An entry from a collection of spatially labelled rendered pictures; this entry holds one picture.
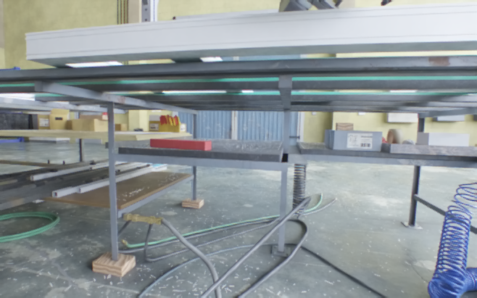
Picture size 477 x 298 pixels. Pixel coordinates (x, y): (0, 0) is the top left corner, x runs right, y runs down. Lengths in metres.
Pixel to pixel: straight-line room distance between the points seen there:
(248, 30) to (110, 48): 0.34
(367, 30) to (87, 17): 10.19
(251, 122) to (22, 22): 9.32
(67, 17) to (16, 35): 2.43
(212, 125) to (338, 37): 6.94
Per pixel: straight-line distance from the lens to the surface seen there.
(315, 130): 7.16
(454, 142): 1.50
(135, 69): 0.72
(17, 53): 12.56
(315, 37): 0.56
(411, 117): 7.59
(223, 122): 7.31
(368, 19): 0.59
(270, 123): 7.07
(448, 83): 0.96
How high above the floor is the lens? 0.69
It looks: 5 degrees down
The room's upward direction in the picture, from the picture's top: 1 degrees clockwise
